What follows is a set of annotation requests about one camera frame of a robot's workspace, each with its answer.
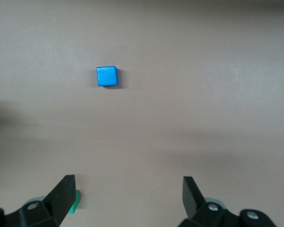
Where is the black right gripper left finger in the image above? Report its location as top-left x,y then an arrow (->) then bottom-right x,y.
0,175 -> 76,227

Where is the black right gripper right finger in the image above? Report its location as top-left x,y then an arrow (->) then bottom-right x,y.
178,176 -> 276,227

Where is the blue wooden block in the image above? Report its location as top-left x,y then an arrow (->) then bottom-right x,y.
96,66 -> 119,87

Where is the green wooden block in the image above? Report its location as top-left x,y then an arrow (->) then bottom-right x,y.
67,190 -> 80,215

